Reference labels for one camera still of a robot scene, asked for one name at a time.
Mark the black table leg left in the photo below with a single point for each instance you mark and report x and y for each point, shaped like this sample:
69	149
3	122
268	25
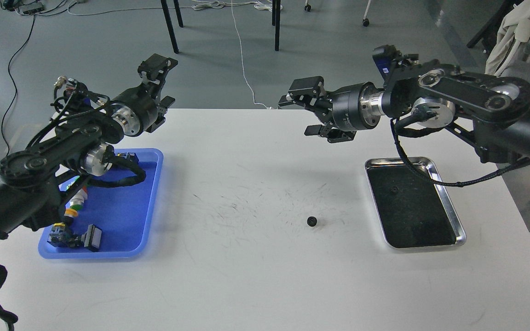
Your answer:
170	24

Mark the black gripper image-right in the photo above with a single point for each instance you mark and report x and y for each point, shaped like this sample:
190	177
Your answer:
354	108

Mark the white square button switch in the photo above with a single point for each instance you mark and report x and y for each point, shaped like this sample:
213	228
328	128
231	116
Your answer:
91	239

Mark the blue plastic tray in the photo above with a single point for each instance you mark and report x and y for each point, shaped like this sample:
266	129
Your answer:
124	214

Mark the black table leg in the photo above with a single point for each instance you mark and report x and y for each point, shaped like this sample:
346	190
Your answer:
170	24
276	22

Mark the black table leg right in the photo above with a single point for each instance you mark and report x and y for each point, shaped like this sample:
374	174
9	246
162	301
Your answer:
276	22

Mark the black power strip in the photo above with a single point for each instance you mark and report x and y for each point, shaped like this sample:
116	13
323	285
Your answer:
33	8

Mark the green push button switch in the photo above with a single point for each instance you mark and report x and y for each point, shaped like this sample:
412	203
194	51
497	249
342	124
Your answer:
76	203

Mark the silver metal tray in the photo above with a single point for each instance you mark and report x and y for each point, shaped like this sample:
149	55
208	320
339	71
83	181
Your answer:
421	215

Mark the yellow push button switch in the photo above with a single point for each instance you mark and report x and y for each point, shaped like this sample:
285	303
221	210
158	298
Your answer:
61	235

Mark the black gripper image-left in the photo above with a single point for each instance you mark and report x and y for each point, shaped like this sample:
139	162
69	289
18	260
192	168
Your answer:
135	109

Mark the red push button switch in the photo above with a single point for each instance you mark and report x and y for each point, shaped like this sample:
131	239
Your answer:
131	160

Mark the beige cloth on chair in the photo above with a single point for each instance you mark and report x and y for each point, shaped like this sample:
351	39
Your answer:
511	39

